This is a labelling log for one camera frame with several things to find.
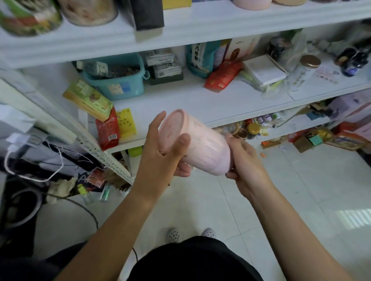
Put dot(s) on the white metal shelving unit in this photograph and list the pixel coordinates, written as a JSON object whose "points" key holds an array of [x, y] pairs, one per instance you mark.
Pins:
{"points": [[191, 104]]}

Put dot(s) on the clear green label nut jar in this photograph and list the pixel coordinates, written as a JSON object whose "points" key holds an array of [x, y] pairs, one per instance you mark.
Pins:
{"points": [[29, 16]]}

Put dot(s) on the dark jar with lid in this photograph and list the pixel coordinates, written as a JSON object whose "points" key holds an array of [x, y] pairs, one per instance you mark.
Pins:
{"points": [[279, 47]]}

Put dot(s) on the green snack packet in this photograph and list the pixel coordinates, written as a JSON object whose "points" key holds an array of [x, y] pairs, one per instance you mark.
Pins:
{"points": [[88, 99]]}

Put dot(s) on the beige canister orange lid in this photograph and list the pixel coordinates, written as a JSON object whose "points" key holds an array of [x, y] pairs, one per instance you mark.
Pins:
{"points": [[87, 10]]}

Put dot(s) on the white flat box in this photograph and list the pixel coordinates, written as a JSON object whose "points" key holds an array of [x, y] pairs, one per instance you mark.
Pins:
{"points": [[265, 69]]}

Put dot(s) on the pink cylinder canister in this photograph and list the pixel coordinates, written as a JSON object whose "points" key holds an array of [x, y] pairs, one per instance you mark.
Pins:
{"points": [[252, 4]]}

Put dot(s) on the brown carton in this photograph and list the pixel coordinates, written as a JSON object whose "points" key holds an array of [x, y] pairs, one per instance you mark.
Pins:
{"points": [[310, 143]]}

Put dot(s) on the yellow box white label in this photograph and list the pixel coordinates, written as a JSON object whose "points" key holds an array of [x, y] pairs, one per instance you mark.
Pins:
{"points": [[177, 3]]}

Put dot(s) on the person's left forearm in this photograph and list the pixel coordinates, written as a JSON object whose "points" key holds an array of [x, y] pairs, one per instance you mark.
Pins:
{"points": [[110, 237]]}

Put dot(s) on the person's black clothing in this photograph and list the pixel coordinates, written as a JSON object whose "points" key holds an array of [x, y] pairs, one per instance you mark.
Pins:
{"points": [[197, 260]]}

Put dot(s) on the beige cylinder canister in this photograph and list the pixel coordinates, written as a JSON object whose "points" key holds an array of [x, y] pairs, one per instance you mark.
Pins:
{"points": [[290, 2]]}

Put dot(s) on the white power adapter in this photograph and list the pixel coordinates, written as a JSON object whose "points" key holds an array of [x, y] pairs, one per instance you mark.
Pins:
{"points": [[14, 119]]}

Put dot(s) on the person's right hand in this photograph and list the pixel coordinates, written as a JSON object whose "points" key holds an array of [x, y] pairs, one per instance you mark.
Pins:
{"points": [[249, 171]]}

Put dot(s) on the white power strip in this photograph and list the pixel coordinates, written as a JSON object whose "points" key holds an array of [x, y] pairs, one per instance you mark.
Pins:
{"points": [[35, 110]]}

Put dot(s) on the person's left hand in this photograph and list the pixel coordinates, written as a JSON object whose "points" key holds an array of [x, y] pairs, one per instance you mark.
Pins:
{"points": [[150, 168]]}

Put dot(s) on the person's right forearm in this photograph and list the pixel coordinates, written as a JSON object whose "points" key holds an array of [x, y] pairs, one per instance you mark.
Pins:
{"points": [[295, 237]]}

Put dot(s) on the tall black and yellow box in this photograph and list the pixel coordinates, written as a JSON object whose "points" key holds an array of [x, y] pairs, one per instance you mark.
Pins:
{"points": [[145, 13]]}

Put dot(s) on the person's white shoe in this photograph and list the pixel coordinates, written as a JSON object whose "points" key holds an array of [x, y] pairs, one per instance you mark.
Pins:
{"points": [[174, 235], [208, 233]]}

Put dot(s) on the small black grey boxes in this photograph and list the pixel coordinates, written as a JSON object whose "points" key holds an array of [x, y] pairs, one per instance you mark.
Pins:
{"points": [[163, 68]]}

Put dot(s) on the white box brown print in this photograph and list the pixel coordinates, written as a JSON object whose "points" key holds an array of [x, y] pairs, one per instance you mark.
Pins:
{"points": [[243, 47]]}

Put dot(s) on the teal pouch bag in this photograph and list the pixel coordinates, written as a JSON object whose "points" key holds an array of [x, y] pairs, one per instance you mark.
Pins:
{"points": [[202, 58]]}

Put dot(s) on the red pouch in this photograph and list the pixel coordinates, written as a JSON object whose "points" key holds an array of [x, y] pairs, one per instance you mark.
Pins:
{"points": [[223, 76]]}

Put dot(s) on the red snack packet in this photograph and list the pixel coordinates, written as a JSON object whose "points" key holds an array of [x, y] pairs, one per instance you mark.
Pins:
{"points": [[108, 130]]}

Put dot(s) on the small pink canister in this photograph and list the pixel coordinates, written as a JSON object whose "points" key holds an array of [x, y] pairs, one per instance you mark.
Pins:
{"points": [[203, 145]]}

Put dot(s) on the yellow tag packet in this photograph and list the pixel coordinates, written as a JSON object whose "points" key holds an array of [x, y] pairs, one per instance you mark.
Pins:
{"points": [[127, 123]]}

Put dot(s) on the teal plastic basket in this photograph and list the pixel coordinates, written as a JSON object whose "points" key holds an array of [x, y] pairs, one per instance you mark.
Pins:
{"points": [[119, 87]]}

